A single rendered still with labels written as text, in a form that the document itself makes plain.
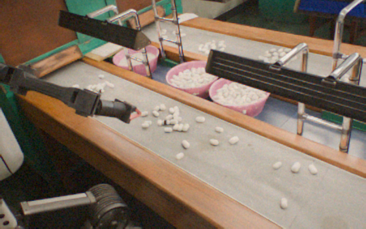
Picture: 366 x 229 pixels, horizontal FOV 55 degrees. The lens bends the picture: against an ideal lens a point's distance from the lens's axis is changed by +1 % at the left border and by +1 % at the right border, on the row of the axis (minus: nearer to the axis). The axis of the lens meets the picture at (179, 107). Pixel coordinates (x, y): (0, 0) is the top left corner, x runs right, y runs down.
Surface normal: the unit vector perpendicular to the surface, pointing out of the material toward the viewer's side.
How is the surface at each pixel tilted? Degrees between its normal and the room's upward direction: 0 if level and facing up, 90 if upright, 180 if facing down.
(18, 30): 90
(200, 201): 0
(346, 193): 0
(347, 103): 58
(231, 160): 0
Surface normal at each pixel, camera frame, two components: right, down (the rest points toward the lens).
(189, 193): -0.15, -0.81
